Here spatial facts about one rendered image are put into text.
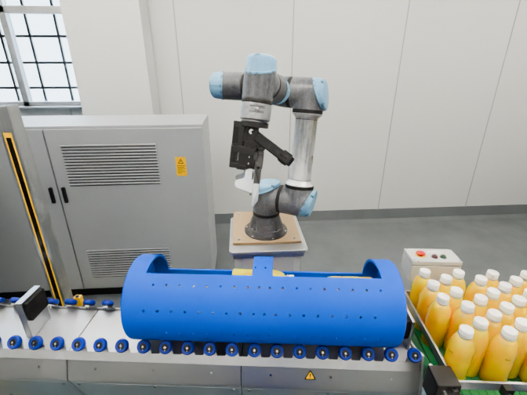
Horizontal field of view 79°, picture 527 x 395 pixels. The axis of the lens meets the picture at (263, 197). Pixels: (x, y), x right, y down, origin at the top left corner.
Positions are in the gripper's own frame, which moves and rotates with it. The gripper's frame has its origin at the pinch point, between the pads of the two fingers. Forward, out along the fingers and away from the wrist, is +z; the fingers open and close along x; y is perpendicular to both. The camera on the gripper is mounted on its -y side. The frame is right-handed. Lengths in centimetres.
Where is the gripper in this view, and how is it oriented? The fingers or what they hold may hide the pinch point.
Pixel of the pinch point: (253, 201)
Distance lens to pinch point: 83.2
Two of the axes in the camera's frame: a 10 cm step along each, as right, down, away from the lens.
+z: -1.2, 9.7, 1.9
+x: 0.7, 2.0, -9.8
